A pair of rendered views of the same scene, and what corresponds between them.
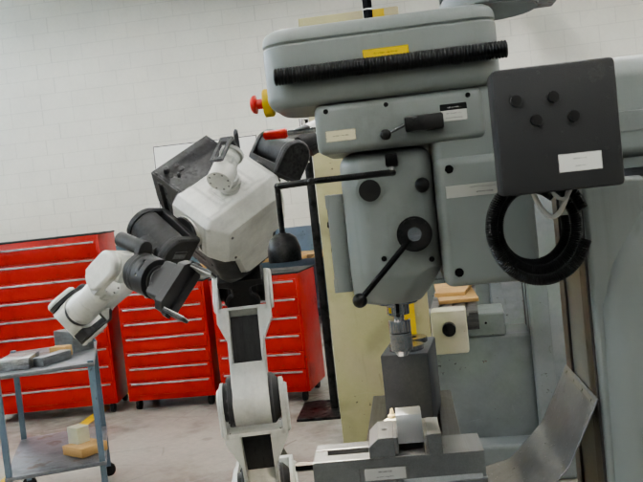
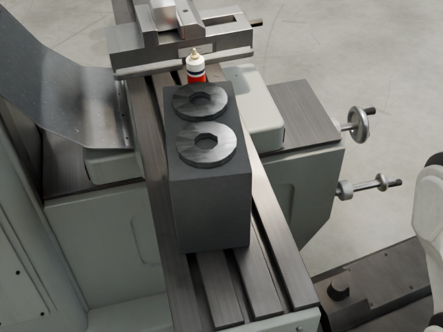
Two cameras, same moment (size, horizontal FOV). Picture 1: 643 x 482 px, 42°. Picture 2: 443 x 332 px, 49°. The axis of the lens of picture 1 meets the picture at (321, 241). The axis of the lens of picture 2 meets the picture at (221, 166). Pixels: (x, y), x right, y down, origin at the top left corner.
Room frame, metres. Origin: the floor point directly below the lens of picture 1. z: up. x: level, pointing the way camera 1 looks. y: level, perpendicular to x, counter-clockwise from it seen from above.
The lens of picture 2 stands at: (2.73, -0.36, 1.64)
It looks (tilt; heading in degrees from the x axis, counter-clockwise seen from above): 47 degrees down; 161
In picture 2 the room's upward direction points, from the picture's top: 2 degrees counter-clockwise
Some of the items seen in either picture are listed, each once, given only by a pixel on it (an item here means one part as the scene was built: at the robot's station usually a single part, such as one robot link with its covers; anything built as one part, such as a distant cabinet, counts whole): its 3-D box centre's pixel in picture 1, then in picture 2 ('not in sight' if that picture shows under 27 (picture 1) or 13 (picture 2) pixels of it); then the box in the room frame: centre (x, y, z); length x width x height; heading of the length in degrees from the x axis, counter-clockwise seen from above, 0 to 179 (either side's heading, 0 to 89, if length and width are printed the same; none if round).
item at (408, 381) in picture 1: (411, 378); (206, 163); (2.18, -0.20, 1.05); 0.22 x 0.12 x 0.20; 167
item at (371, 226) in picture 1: (391, 226); not in sight; (1.77, -0.15, 1.47); 0.21 x 0.19 x 0.32; 174
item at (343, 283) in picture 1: (340, 243); not in sight; (1.78, -0.04, 1.44); 0.04 x 0.04 x 0.21; 84
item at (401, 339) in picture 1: (401, 336); not in sight; (1.77, -0.15, 1.23); 0.05 x 0.05 x 0.06
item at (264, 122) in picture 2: not in sight; (178, 115); (1.77, -0.15, 0.81); 0.50 x 0.35 x 0.12; 84
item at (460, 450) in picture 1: (397, 453); (178, 32); (1.70, -0.11, 1.00); 0.35 x 0.15 x 0.11; 86
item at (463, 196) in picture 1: (481, 216); not in sight; (1.75, -0.34, 1.47); 0.24 x 0.19 x 0.26; 174
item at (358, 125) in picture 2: not in sight; (347, 126); (1.82, 0.35, 0.65); 0.16 x 0.12 x 0.12; 84
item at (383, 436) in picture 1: (383, 438); (187, 18); (1.70, -0.08, 1.04); 0.12 x 0.06 x 0.04; 176
